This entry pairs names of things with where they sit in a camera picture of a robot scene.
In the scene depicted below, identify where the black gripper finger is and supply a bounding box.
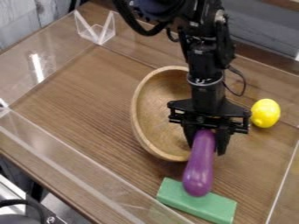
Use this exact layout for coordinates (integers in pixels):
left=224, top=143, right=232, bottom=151
left=182, top=124, right=200, bottom=146
left=216, top=126, right=230, bottom=156

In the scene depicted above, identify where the brown wooden bowl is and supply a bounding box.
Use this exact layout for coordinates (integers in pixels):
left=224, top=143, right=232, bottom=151
left=129, top=66, right=190, bottom=162

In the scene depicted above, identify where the green sponge block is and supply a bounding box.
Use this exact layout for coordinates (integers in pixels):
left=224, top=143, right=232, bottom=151
left=156, top=178, right=237, bottom=224

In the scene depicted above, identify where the yellow toy lemon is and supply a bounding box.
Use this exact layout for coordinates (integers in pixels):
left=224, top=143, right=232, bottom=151
left=250, top=98, right=280, bottom=129

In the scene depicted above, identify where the purple toy eggplant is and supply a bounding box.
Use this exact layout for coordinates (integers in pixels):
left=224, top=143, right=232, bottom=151
left=181, top=129, right=214, bottom=197

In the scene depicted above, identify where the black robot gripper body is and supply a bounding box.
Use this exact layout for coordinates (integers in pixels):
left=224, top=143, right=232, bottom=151
left=166, top=99, right=250, bottom=134

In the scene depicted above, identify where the clear acrylic tray wall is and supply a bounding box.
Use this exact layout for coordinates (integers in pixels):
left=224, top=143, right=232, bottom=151
left=0, top=16, right=299, bottom=224

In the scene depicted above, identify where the black cable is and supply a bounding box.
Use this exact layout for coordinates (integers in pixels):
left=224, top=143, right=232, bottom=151
left=0, top=199, right=41, bottom=224

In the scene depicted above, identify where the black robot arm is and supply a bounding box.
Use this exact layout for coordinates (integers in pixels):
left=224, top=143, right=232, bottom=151
left=112, top=0, right=250, bottom=155

